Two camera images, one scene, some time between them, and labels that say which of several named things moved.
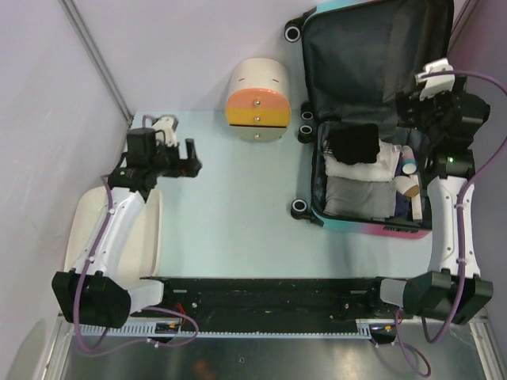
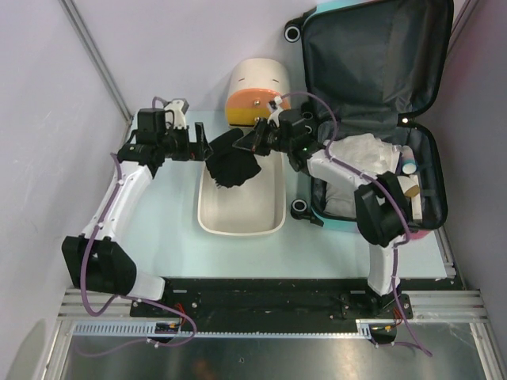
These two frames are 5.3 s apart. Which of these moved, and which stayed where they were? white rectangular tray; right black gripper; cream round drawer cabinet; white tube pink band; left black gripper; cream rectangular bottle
Moved: right black gripper; white rectangular tray; left black gripper
Stayed: cream rectangular bottle; white tube pink band; cream round drawer cabinet
